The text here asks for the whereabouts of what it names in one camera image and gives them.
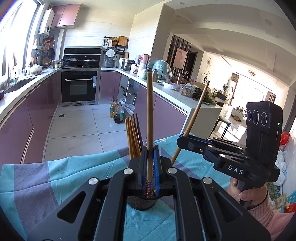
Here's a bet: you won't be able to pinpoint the silver rice cooker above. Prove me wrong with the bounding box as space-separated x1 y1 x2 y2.
102 46 118 68

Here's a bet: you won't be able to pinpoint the purple base cabinet run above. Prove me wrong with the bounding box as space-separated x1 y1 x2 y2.
99 71 189 145
0 72 61 165

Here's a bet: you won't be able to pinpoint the yellow cooking oil bottle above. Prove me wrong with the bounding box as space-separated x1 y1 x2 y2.
109 99 118 119

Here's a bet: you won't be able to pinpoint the framed wall picture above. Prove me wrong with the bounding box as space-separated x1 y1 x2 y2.
173 47 188 70

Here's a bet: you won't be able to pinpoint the kitchen window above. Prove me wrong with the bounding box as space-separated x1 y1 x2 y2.
0 0 40 77

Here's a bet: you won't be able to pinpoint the white water heater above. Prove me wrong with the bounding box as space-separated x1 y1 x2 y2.
38 9 55 35

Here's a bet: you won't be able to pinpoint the dark cooking oil bottle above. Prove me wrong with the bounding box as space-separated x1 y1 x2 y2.
114 102 125 124

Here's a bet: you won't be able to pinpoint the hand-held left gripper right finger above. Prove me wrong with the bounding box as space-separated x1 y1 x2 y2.
153 145 271 241

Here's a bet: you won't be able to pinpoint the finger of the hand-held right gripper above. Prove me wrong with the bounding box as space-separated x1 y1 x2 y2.
177 134 247 149
188 142 248 168

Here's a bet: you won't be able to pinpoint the teal and grey tablecloth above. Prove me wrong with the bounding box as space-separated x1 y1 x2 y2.
0 137 232 241

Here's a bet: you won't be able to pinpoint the purple wall cabinet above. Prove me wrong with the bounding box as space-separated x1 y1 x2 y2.
51 3 81 29

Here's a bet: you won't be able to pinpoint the steel stockpot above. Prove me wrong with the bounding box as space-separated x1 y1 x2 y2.
121 58 135 71

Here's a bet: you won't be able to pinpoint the clear food container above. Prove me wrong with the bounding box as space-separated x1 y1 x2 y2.
180 84 197 98

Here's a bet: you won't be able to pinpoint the kitchen sink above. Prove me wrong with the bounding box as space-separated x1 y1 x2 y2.
3 77 37 94

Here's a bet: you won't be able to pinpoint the green appliance in plastic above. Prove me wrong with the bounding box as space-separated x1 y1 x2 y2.
151 60 172 81

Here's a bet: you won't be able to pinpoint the white plastic bag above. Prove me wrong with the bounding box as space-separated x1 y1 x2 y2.
122 103 136 116

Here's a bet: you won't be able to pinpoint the white casserole pot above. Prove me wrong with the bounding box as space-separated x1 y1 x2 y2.
30 64 43 76

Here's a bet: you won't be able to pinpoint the green bar stool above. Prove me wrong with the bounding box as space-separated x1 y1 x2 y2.
209 116 232 142

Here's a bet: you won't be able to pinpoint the floral-tipped wooden chopstick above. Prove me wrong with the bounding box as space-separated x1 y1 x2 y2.
130 115 139 159
146 71 154 198
135 113 142 153
171 80 210 165
133 114 141 158
125 119 134 160
128 117 137 160

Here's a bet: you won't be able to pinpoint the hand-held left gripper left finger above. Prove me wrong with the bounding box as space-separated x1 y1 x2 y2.
30 145 148 241

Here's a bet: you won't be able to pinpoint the white bowl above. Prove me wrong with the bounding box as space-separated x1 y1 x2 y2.
163 81 179 91

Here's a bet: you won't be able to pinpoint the black built-in oven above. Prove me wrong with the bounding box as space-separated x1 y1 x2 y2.
60 68 101 105

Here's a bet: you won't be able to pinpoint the pink kettle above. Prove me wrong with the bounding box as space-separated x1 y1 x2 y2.
140 54 150 70

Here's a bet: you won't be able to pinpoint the person's right hand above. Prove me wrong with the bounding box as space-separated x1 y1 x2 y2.
227 178 270 209

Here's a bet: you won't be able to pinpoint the leafy green vegetables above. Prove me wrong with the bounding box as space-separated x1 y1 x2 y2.
192 86 218 106

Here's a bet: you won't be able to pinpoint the person's right forearm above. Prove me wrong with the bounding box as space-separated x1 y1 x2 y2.
248 190 296 241

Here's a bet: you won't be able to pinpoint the red plastic bag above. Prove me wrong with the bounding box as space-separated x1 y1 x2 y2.
280 131 293 146

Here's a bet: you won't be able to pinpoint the black mesh holder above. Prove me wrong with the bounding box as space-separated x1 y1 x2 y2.
127 192 162 211

